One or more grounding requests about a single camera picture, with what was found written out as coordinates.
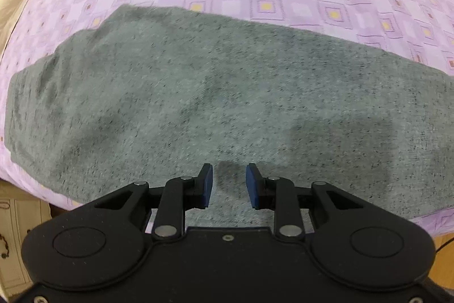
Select cream carved nightstand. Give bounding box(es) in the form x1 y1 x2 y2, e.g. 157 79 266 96
0 180 72 296

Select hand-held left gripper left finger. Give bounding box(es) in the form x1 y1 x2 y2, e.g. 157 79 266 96
94 163 214 242

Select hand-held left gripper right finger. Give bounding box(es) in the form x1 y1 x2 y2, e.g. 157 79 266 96
246 163 364 242

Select grey knit pants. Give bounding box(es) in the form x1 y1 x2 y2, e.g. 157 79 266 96
4 4 454 229

